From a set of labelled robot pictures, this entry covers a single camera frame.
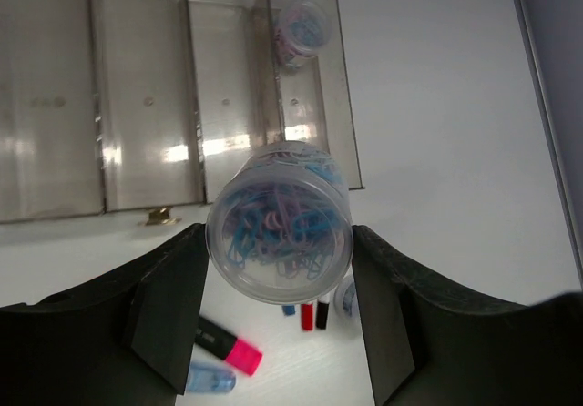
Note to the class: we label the aluminium rail right edge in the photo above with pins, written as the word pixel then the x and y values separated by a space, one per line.
pixel 544 107

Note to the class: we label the paper clip jar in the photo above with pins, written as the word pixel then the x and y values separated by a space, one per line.
pixel 302 31
pixel 280 231
pixel 345 299

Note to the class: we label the pink highlighter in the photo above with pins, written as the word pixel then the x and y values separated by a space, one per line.
pixel 227 347

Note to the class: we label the black-capped white pen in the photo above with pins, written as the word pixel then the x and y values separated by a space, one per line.
pixel 322 311

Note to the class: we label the clear four-compartment organizer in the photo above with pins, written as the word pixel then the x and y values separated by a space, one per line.
pixel 111 105

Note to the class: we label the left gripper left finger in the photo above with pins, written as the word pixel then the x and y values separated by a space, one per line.
pixel 122 338

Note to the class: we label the blue-capped white pen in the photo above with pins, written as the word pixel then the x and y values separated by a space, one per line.
pixel 288 310

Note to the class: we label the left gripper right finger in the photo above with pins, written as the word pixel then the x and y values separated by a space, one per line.
pixel 432 341

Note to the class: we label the blue utility knife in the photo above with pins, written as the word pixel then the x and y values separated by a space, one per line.
pixel 209 378

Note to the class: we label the red-capped white pen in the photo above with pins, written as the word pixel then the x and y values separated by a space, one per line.
pixel 307 316

